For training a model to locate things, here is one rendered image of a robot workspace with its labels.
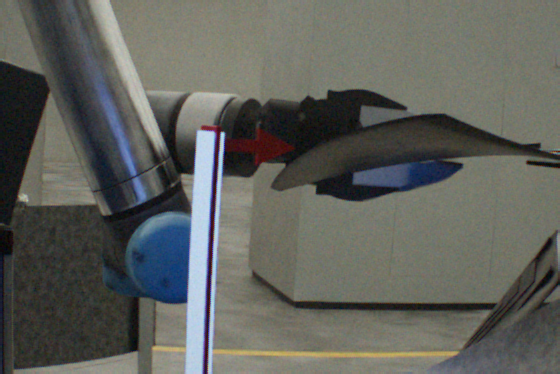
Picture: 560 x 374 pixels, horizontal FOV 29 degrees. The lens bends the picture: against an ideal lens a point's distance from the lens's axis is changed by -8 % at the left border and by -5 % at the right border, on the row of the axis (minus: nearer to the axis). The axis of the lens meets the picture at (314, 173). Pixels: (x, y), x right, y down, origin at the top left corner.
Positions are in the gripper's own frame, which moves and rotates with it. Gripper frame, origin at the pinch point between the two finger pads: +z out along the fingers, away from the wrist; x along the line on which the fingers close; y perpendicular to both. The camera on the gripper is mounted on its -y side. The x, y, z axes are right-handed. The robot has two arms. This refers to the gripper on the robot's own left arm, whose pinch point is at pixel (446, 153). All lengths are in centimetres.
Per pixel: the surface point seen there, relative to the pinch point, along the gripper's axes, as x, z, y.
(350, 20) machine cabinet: -120, -223, 547
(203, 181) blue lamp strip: 5.1, -9.1, -24.1
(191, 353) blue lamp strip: 16.7, -9.5, -22.5
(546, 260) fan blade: 8.0, 7.3, 13.9
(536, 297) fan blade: 11.5, 7.5, 10.3
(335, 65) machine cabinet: -91, -229, 545
